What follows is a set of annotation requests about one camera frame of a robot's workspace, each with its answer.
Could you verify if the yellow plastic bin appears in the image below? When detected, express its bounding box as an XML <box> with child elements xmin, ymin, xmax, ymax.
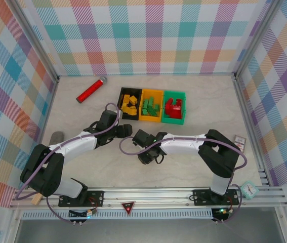
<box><xmin>139</xmin><ymin>88</ymin><xmax>165</xmax><ymax>123</ymax></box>

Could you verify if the green plastic bin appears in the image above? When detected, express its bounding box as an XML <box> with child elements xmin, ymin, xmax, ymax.
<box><xmin>161</xmin><ymin>90</ymin><xmax>186</xmax><ymax>126</ymax></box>

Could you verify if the black plastic bin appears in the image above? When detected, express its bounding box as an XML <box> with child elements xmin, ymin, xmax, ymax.
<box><xmin>117</xmin><ymin>87</ymin><xmax>144</xmax><ymax>122</ymax></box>

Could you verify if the red glitter tube silver cap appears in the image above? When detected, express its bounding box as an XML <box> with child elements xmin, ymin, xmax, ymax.
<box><xmin>76</xmin><ymin>77</ymin><xmax>109</xmax><ymax>104</ymax></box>

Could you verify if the red triangular sign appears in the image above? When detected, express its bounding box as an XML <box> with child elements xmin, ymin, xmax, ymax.
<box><xmin>121</xmin><ymin>200</ymin><xmax>136</xmax><ymax>217</ymax></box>

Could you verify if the gray oval stone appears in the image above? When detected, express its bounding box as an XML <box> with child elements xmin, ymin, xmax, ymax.
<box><xmin>50</xmin><ymin>131</ymin><xmax>65</xmax><ymax>146</ymax></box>

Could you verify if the small printed card box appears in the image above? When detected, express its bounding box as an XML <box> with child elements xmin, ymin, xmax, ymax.
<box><xmin>233</xmin><ymin>135</ymin><xmax>247</xmax><ymax>152</ymax></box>

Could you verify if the small wooden block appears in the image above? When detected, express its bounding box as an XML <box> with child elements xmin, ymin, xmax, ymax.
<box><xmin>31</xmin><ymin>194</ymin><xmax>45</xmax><ymax>205</ymax></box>

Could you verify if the small teal alarm clock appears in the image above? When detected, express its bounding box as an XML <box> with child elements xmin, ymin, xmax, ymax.
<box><xmin>241</xmin><ymin>180</ymin><xmax>260</xmax><ymax>200</ymax></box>

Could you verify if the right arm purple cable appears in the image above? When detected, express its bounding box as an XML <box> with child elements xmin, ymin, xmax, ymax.
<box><xmin>119</xmin><ymin>136</ymin><xmax>248</xmax><ymax>225</ymax></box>

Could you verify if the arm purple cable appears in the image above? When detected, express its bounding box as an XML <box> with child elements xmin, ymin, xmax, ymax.
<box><xmin>119</xmin><ymin>136</ymin><xmax>248</xmax><ymax>225</ymax></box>
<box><xmin>15</xmin><ymin>103</ymin><xmax>121</xmax><ymax>225</ymax></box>

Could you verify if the long aluminum base rail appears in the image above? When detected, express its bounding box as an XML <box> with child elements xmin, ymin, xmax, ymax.
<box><xmin>9</xmin><ymin>187</ymin><xmax>287</xmax><ymax>210</ymax></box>

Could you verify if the gray slotted cable duct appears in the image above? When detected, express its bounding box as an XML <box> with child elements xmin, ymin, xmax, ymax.
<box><xmin>21</xmin><ymin>209</ymin><xmax>235</xmax><ymax>220</ymax></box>

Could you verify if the aluminum side rail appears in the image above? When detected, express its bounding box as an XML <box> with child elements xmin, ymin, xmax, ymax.
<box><xmin>27</xmin><ymin>75</ymin><xmax>60</xmax><ymax>189</ymax></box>
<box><xmin>233</xmin><ymin>73</ymin><xmax>270</xmax><ymax>187</ymax></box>

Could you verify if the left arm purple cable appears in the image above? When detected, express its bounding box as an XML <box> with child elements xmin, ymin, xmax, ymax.
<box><xmin>15</xmin><ymin>103</ymin><xmax>121</xmax><ymax>225</ymax></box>

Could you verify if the aluminum frame post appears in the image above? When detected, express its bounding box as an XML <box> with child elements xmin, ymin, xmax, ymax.
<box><xmin>233</xmin><ymin>0</ymin><xmax>284</xmax><ymax>78</ymax></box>
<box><xmin>10</xmin><ymin>0</ymin><xmax>60</xmax><ymax>84</ymax></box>

